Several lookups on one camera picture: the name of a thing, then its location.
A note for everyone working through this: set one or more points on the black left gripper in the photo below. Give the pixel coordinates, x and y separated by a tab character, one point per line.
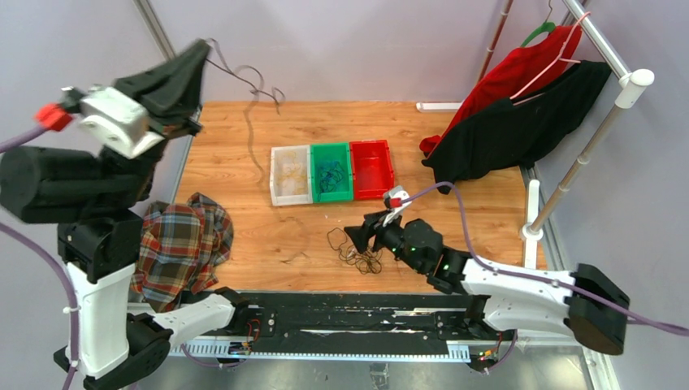
175	87

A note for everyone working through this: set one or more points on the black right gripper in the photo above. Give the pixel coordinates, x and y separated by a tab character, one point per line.
361	234

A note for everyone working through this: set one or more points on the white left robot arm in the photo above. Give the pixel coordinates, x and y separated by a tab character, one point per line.
90	159

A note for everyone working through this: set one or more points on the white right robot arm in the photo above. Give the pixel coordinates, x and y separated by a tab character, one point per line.
575	303

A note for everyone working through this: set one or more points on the red plastic bin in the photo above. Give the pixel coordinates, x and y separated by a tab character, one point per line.
373	174

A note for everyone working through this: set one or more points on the green plastic bin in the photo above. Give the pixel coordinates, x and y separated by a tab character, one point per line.
331	172

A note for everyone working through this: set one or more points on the white translucent plastic bin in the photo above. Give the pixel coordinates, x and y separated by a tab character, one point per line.
290	176

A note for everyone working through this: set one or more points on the plaid cloth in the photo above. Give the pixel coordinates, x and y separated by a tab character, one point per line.
181	246

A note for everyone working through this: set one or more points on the black shirt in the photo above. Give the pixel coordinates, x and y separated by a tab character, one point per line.
511	133

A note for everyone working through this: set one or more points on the red shirt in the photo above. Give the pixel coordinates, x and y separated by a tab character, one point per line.
506	81

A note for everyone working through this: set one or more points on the pink hanger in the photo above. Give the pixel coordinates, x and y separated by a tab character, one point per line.
556	59

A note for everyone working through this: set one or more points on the green hanger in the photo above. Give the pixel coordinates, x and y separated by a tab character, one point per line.
546	27

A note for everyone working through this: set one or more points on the silver clothes rack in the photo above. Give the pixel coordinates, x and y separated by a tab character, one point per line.
603	217

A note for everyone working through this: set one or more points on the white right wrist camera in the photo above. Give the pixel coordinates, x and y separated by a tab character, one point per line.
395	201

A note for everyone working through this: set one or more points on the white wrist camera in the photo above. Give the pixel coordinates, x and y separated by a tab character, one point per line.
117	121
395	201

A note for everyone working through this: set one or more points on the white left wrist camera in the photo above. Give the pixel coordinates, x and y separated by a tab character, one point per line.
117	121

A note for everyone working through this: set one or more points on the grey corner wall post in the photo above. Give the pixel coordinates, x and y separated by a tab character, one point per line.
157	31

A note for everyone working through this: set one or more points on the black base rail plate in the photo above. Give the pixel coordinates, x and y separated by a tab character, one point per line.
361	323

